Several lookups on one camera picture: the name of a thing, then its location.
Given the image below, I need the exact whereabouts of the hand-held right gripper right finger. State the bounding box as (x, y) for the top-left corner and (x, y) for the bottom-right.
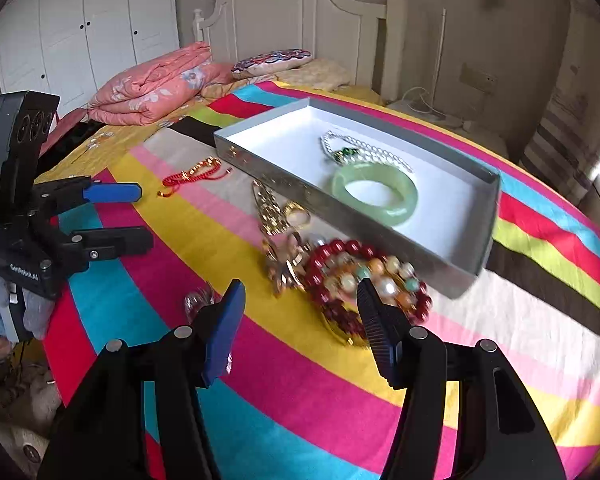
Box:
(356, 276), (567, 480)

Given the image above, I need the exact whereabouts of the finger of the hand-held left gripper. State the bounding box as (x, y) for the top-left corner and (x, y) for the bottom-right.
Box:
(32, 176), (142, 207)
(55, 226), (155, 264)

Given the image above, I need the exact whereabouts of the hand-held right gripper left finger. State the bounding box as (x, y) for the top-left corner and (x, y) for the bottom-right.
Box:
(37, 278), (247, 480)

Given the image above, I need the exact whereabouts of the gold bangle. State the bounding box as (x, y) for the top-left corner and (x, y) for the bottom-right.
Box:
(320, 305), (372, 349)

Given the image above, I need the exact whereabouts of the multicoloured bead bracelet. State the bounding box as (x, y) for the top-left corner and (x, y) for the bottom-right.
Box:
(325, 254), (422, 307)

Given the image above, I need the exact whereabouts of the red string bracelet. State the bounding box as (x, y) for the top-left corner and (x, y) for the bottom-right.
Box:
(157, 157), (234, 199)

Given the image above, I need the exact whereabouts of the dark red bead bracelet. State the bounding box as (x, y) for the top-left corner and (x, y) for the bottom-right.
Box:
(302, 239), (434, 327)

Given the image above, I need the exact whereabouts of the ornate gold pendant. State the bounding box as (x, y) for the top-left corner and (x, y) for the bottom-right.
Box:
(261, 232), (309, 297)

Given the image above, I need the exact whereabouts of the long gold chain ornament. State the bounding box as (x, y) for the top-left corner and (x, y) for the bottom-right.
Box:
(251, 180), (286, 235)

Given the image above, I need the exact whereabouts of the gold ring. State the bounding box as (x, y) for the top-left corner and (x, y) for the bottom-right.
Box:
(285, 201), (312, 227)

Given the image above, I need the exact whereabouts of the white shallow box tray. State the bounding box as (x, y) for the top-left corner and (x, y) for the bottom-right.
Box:
(213, 97), (502, 300)

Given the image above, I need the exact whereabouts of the rainbow striped blanket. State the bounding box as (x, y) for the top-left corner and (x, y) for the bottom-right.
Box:
(40, 80), (600, 480)

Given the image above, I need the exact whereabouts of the folded pink floral quilt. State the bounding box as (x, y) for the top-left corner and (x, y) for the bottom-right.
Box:
(87, 41), (234, 126)

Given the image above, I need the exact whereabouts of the green jade bangle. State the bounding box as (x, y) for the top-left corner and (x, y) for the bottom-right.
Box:
(331, 162), (419, 222)

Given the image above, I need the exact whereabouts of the white wardrobe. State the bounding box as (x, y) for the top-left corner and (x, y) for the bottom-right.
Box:
(0, 0), (181, 117)

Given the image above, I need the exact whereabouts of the embroidered round-pattern pillow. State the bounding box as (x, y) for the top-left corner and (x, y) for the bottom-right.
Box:
(230, 49), (313, 80)

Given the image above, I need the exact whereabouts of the white nightstand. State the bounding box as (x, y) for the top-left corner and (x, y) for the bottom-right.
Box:
(384, 97), (511, 162)

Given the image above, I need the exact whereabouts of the beige pillow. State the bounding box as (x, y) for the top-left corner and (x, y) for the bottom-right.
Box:
(200, 57), (354, 99)

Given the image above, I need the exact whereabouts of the white wooden headboard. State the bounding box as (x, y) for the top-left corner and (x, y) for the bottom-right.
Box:
(192, 0), (409, 104)

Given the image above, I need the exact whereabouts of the printed striped curtain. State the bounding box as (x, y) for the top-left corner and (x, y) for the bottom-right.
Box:
(519, 0), (600, 192)

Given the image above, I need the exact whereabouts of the pearl necklace with green pendant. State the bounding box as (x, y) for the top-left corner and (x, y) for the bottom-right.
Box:
(320, 130), (415, 174)

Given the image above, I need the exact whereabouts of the white cable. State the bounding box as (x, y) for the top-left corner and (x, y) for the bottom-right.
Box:
(399, 86), (447, 122)

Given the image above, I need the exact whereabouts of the beige wall socket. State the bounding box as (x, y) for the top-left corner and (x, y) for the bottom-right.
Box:
(460, 63), (499, 90)

